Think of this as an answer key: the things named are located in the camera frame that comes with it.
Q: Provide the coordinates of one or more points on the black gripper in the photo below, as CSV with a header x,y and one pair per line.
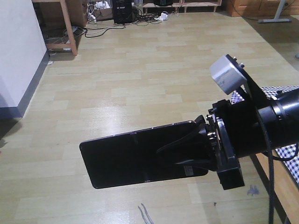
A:
x,y
237,134

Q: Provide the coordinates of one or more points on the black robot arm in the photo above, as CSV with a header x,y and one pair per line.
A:
x,y
232,131

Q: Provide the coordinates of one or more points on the grey metal desk leg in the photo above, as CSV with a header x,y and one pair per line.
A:
x,y
276,18

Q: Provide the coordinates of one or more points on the black white checkered bedsheet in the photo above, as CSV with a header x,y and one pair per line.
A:
x,y
278,115

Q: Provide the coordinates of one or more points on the white power strip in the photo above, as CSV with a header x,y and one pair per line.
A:
x,y
163,17

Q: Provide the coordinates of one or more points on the wooden drawer cabinet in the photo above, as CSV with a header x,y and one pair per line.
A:
x,y
236,8

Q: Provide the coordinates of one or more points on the black computer tower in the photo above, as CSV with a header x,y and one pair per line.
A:
x,y
122,11

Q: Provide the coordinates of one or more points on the wooden shelf unit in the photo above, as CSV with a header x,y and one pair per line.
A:
x,y
64,14

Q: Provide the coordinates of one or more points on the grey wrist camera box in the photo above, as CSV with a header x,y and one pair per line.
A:
x,y
226,74

